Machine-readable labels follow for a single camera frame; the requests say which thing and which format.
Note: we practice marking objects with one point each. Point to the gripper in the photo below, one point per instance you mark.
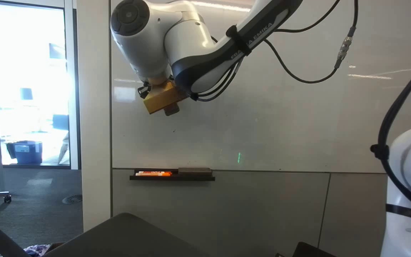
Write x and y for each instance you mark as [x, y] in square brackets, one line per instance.
[172, 110]

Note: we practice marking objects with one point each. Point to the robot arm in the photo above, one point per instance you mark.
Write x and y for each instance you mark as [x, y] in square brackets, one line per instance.
[191, 43]

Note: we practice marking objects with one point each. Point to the grey whiteboard eraser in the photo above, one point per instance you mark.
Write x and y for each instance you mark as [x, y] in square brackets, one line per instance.
[194, 171]

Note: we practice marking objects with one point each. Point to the orange marker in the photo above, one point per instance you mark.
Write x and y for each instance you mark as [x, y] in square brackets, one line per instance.
[153, 173]

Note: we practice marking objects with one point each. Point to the black marker tray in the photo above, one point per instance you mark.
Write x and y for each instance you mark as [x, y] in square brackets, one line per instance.
[171, 177]

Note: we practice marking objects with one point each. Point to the whiteboard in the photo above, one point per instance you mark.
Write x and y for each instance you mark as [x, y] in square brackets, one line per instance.
[280, 125]

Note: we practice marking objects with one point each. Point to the round floor vent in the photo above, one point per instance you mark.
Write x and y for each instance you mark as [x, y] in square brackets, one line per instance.
[72, 199]

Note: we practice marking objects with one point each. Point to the blue bin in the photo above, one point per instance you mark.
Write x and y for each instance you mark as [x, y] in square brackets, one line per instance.
[27, 151]

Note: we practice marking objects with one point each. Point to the window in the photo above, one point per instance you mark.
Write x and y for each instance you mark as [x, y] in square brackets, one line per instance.
[23, 71]

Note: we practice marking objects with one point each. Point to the patterned cloth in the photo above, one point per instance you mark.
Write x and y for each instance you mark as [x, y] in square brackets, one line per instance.
[37, 250]

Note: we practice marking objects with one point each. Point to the black flat object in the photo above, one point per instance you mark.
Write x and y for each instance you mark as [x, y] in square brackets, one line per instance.
[314, 250]

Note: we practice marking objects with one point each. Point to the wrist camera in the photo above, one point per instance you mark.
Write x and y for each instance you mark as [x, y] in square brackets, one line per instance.
[160, 97]

